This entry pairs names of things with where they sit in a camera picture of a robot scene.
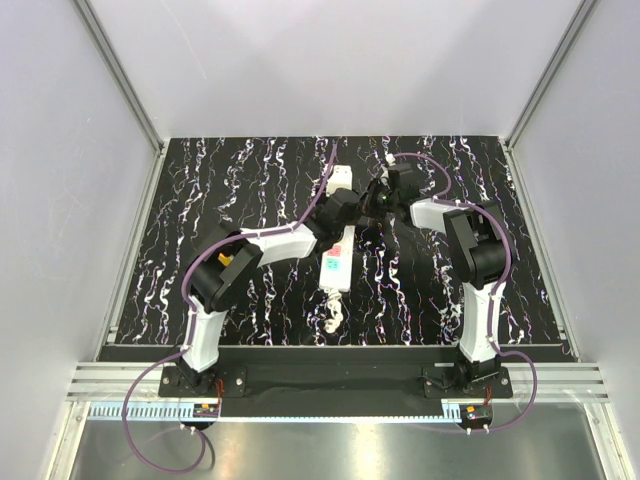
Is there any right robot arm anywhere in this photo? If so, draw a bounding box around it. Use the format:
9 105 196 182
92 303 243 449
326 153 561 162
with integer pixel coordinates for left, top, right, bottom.
361 166 513 397

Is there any yellow cube plug adapter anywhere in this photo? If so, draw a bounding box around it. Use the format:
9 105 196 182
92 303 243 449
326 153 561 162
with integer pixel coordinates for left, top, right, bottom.
218 253 233 267

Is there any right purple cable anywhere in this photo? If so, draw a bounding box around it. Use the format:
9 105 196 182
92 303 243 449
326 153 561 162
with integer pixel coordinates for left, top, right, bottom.
389 152 541 434

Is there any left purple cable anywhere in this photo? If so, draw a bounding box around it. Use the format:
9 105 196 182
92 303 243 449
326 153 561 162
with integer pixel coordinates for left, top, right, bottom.
121 141 341 474

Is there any white coiled power cord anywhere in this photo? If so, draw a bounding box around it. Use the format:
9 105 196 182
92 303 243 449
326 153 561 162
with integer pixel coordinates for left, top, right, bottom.
323 288 347 335

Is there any pink cube plug adapter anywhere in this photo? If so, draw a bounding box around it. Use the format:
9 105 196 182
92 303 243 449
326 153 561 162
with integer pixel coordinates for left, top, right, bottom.
326 165 353 195

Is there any white power strip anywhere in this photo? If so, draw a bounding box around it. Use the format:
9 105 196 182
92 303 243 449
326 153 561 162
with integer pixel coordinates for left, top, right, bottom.
318 164 357 292

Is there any purple cable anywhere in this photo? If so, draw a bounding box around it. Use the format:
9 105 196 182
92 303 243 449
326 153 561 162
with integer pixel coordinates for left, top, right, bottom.
389 152 541 434
121 141 341 474

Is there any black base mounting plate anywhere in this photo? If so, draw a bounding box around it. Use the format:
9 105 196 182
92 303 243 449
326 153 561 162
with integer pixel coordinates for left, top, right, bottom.
97 342 566 419

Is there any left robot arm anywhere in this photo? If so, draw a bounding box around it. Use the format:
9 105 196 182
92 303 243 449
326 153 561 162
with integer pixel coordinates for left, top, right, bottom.
176 188 362 396

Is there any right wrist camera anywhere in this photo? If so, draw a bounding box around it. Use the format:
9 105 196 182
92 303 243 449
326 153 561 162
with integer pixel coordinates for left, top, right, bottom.
384 154 399 178

